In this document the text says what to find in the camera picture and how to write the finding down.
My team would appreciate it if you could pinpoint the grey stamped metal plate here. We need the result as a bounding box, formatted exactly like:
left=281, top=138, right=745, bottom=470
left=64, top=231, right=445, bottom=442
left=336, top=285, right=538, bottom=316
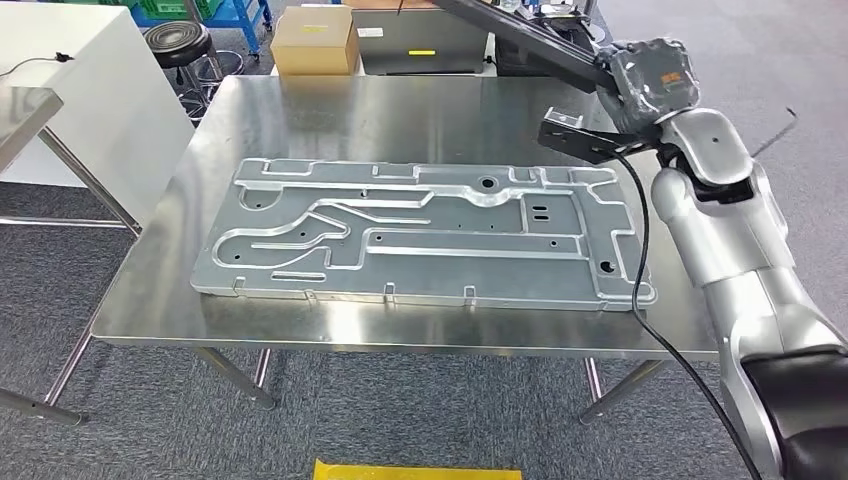
left=190, top=157, right=658, bottom=313

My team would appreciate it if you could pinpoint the brown cardboard box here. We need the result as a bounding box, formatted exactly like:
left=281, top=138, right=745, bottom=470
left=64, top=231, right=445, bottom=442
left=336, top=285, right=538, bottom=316
left=270, top=5, right=361, bottom=77

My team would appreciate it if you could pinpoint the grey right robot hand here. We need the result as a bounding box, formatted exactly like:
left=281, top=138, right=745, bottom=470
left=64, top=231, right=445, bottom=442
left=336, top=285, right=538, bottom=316
left=594, top=36, right=702, bottom=134

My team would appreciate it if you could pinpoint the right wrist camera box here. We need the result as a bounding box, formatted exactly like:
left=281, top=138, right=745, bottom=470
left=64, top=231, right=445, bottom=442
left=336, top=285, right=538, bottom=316
left=536, top=107, right=657, bottom=166

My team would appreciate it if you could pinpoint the black round stool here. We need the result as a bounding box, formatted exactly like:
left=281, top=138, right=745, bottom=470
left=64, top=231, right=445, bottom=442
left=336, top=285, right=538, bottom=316
left=143, top=21, right=246, bottom=124

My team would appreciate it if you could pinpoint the yellow floor tape square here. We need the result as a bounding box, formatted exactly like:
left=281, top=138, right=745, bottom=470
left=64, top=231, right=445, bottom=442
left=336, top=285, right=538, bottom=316
left=312, top=458, right=525, bottom=480

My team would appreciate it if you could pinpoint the thin black cable tie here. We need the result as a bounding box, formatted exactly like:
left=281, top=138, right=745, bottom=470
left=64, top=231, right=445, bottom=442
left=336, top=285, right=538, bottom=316
left=750, top=107, right=798, bottom=159

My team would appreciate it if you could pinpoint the grey metal box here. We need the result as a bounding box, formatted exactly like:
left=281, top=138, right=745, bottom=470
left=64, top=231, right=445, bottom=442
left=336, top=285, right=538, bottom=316
left=351, top=6, right=492, bottom=76

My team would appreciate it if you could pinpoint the stainless steel table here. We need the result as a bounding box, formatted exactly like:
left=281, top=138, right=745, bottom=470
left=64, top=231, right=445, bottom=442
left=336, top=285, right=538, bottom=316
left=0, top=86, right=144, bottom=427

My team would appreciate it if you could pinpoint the white cabinet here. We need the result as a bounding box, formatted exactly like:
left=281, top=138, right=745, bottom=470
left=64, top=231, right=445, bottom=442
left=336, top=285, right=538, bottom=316
left=0, top=1, right=197, bottom=227

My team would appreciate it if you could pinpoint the green plastic crate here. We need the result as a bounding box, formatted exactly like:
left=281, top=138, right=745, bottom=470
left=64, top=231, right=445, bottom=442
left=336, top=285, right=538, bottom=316
left=135, top=0, right=220, bottom=20

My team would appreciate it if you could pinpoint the black camera cable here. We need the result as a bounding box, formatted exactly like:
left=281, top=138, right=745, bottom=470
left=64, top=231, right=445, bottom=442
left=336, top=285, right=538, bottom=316
left=606, top=150, right=763, bottom=480

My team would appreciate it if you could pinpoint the thin black cable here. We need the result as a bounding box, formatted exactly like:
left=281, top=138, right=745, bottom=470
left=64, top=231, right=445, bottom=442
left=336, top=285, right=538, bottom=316
left=0, top=51, right=75, bottom=77

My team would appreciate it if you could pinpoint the black equipment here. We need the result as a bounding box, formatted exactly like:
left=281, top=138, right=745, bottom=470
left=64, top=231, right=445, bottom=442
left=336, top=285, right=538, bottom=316
left=493, top=0, right=607, bottom=77

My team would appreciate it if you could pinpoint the stainless steel workbench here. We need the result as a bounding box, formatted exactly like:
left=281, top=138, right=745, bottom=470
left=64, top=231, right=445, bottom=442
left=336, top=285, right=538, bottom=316
left=40, top=74, right=730, bottom=427

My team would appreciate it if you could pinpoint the long black plastic part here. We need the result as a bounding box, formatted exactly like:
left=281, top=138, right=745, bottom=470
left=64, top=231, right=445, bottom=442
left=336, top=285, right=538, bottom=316
left=433, top=0, right=621, bottom=94

